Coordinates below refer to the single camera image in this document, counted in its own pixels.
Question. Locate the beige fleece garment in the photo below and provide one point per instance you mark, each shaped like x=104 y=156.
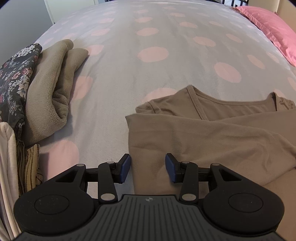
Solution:
x=48 y=92

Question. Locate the taupe long-sleeve shirt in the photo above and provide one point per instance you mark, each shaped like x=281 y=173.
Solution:
x=208 y=134

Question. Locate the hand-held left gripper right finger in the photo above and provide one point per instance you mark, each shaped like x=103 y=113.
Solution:
x=171 y=168

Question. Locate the pink pillow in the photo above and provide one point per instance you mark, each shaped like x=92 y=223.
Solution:
x=272 y=27

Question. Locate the white garment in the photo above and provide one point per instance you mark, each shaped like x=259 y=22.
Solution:
x=8 y=162

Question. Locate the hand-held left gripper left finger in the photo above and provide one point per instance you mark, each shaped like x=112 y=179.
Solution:
x=124 y=168

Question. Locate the dark floral garment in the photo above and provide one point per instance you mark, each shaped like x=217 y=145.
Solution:
x=13 y=81

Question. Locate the striped cloth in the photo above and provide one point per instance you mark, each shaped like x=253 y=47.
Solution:
x=30 y=166

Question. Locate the white door frame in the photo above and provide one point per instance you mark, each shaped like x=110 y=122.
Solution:
x=49 y=10

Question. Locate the beige padded headboard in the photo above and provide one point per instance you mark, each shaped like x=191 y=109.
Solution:
x=286 y=9

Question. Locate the polka dot bed sheet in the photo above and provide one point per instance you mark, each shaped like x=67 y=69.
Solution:
x=150 y=76

